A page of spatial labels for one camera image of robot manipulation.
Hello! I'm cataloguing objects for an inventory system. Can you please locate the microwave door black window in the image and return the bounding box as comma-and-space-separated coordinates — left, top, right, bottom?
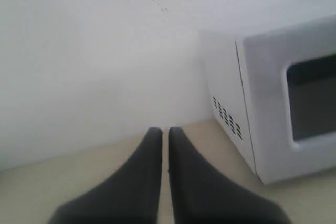
236, 16, 335, 184

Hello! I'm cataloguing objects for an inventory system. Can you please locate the white microwave oven body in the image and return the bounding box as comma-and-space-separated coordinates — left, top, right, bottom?
200, 15, 335, 175

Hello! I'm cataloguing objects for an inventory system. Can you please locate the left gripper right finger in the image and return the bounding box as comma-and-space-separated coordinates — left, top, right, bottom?
168, 127, 289, 223

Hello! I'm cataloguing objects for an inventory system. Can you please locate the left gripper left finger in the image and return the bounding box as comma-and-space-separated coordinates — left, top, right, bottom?
49, 127, 162, 223

